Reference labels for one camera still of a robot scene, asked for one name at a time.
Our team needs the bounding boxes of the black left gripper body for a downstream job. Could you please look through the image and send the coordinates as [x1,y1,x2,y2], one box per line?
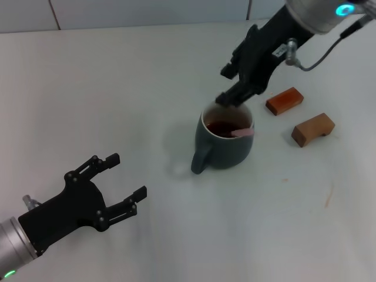
[18,172,110,255]

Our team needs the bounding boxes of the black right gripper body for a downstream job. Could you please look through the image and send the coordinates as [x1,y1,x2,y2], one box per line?
[231,5,315,95]

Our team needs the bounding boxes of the pink handled metal spoon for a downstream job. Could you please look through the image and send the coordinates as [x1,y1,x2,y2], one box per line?
[230,126,255,138]

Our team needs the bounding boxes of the grey ceramic cup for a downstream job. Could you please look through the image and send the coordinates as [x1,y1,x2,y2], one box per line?
[190,101,255,176]

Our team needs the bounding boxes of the dark brown tea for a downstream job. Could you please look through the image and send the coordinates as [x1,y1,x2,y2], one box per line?
[205,120,237,139]

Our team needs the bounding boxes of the reddish flat wooden block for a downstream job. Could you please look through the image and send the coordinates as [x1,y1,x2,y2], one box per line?
[266,87,305,117]

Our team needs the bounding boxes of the light arched wooden block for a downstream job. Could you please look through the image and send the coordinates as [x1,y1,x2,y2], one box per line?
[290,112,336,148]

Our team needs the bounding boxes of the right metal plug with cable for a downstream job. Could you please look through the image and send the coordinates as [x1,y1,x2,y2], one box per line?
[284,13,371,71]

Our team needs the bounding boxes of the metal plug with cable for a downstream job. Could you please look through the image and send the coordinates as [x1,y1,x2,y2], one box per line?
[284,13,371,71]
[22,193,42,210]

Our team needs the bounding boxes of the left metal plug with cable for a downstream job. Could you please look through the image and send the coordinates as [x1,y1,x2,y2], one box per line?
[22,193,42,210]

